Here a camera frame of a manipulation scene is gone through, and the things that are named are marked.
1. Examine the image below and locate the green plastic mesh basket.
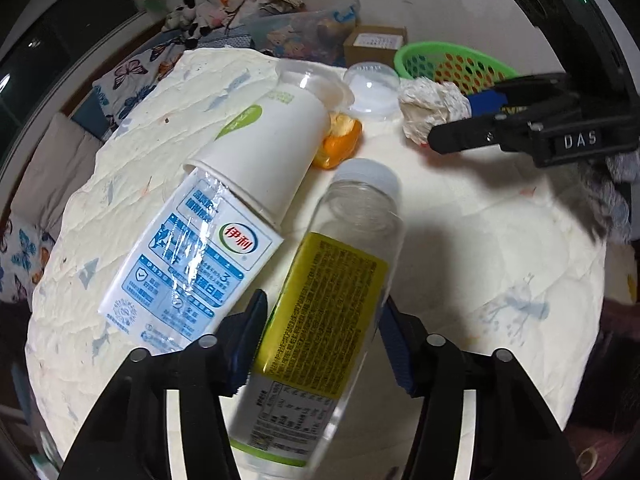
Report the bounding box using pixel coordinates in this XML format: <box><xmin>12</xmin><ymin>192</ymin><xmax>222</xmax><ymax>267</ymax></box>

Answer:
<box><xmin>394</xmin><ymin>41</ymin><xmax>518</xmax><ymax>96</ymax></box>

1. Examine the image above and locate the butterfly pillow left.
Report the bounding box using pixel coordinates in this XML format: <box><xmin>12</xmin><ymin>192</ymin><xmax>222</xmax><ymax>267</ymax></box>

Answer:
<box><xmin>0</xmin><ymin>214</ymin><xmax>54</xmax><ymax>306</ymax></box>

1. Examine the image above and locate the butterfly pillow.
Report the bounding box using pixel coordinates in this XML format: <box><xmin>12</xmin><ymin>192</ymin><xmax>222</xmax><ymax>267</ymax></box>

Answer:
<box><xmin>0</xmin><ymin>214</ymin><xmax>54</xmax><ymax>306</ymax></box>
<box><xmin>92</xmin><ymin>38</ymin><xmax>184</xmax><ymax>132</ymax></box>

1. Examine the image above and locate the window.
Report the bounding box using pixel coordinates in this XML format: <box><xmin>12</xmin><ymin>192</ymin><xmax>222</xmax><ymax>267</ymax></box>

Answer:
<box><xmin>1</xmin><ymin>0</ymin><xmax>137</xmax><ymax>155</ymax></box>

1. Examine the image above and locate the clear plastic bottle yellow label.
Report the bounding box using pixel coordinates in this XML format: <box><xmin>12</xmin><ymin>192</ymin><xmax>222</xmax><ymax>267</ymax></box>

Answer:
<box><xmin>228</xmin><ymin>158</ymin><xmax>405</xmax><ymax>479</ymax></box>

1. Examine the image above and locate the grey pillow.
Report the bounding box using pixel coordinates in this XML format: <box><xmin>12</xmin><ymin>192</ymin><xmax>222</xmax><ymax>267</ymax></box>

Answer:
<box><xmin>10</xmin><ymin>112</ymin><xmax>103</xmax><ymax>240</ymax></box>

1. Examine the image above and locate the blue white milk carton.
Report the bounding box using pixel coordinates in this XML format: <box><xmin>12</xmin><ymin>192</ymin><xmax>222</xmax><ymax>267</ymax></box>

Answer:
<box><xmin>99</xmin><ymin>169</ymin><xmax>282</xmax><ymax>354</ymax></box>

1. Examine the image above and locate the butterfly pillow right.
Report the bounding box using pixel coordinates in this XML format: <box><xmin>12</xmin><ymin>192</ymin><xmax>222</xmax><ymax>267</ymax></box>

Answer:
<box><xmin>92</xmin><ymin>38</ymin><xmax>184</xmax><ymax>132</ymax></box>

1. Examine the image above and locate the plush toy pile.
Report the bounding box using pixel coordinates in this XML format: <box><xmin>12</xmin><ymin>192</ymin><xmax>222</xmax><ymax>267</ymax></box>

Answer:
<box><xmin>162</xmin><ymin>0</ymin><xmax>305</xmax><ymax>44</ymax></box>

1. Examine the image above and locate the grey knit gloved hand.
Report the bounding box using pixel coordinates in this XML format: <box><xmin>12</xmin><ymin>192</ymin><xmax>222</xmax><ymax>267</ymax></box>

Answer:
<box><xmin>577</xmin><ymin>150</ymin><xmax>639</xmax><ymax>244</ymax></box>

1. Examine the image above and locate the white paper ball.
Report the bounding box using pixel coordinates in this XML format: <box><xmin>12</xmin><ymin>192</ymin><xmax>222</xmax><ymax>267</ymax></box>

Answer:
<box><xmin>398</xmin><ymin>77</ymin><xmax>472</xmax><ymax>145</ymax></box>

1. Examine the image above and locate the brown cardboard box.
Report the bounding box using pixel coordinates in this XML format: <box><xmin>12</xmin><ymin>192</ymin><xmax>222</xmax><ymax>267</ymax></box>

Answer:
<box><xmin>343</xmin><ymin>25</ymin><xmax>408</xmax><ymax>67</ymax></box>

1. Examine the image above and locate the clear plastic toy bin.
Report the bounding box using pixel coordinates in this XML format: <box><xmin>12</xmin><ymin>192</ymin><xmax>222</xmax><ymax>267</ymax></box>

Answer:
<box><xmin>245</xmin><ymin>0</ymin><xmax>360</xmax><ymax>66</ymax></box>

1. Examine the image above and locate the orange peel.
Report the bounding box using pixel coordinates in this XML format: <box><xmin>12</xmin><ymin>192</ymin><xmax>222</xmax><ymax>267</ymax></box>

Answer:
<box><xmin>312</xmin><ymin>112</ymin><xmax>362</xmax><ymax>170</ymax></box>

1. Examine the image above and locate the white paper cup green logo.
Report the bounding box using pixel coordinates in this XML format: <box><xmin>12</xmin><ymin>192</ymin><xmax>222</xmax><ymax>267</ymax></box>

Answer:
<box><xmin>184</xmin><ymin>60</ymin><xmax>354</xmax><ymax>229</ymax></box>

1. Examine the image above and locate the black camera handle unit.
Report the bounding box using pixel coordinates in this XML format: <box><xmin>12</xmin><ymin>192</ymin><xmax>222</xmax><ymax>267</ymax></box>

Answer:
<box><xmin>513</xmin><ymin>0</ymin><xmax>639</xmax><ymax>115</ymax></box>

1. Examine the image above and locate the clear plastic dome lid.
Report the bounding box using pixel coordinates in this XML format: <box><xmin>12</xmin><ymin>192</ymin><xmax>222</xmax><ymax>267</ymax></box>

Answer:
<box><xmin>343</xmin><ymin>62</ymin><xmax>400</xmax><ymax>122</ymax></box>

